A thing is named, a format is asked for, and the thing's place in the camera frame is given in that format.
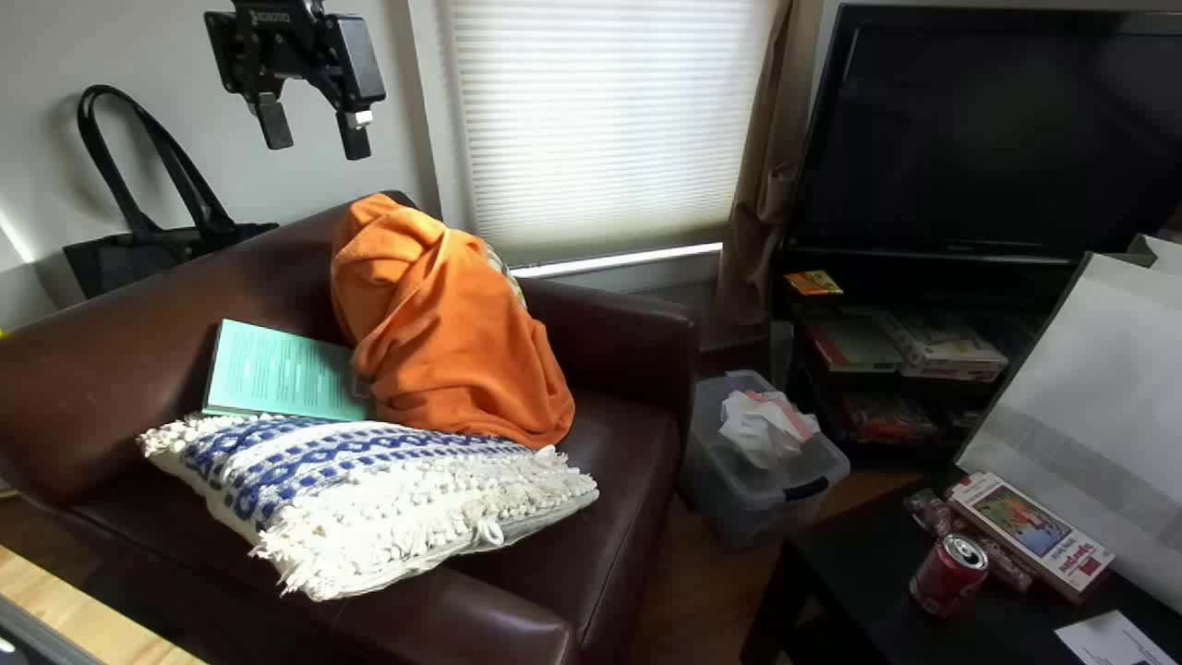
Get orange blanket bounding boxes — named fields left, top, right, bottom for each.
left=325, top=194, right=581, bottom=454

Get orange sticky note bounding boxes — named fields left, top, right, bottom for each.
left=783, top=266, right=849, bottom=302

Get black coffee table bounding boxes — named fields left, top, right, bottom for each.
left=743, top=483, right=1182, bottom=665

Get pale book on shelf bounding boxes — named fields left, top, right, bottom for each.
left=888, top=316, right=1011, bottom=386

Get white window blind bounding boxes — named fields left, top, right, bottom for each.
left=436, top=0, right=783, bottom=266

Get black television stand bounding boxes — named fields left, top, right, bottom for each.
left=765, top=245, right=1111, bottom=473

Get white paper bag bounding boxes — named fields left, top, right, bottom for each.
left=958, top=232, right=1182, bottom=619

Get white crumpled cloth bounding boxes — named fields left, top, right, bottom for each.
left=718, top=388, right=824, bottom=478

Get red soda can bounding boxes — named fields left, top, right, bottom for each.
left=906, top=534, right=994, bottom=622

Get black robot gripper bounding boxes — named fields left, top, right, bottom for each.
left=201, top=0, right=387, bottom=162

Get brown curtain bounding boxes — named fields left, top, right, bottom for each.
left=712, top=0, right=832, bottom=327

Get white paper card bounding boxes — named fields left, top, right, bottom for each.
left=1053, top=607, right=1177, bottom=665

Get blue white fringed pillow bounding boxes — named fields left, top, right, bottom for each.
left=136, top=412, right=606, bottom=607

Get grey plastic storage bin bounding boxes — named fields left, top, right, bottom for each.
left=675, top=367, right=857, bottom=556

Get black flat screen television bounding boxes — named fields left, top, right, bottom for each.
left=787, top=0, right=1182, bottom=266

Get brown leather couch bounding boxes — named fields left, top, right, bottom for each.
left=0, top=190, right=703, bottom=665

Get black tote bag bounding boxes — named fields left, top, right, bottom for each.
left=64, top=80, right=282, bottom=302

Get red book on shelf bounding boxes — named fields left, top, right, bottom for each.
left=807, top=316, right=908, bottom=376

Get white red game box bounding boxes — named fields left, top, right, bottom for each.
left=947, top=471, right=1119, bottom=607

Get dark red lower shelf item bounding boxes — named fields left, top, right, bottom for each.
left=837, top=388, right=947, bottom=450

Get light wooden table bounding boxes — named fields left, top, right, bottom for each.
left=0, top=542, right=209, bottom=665

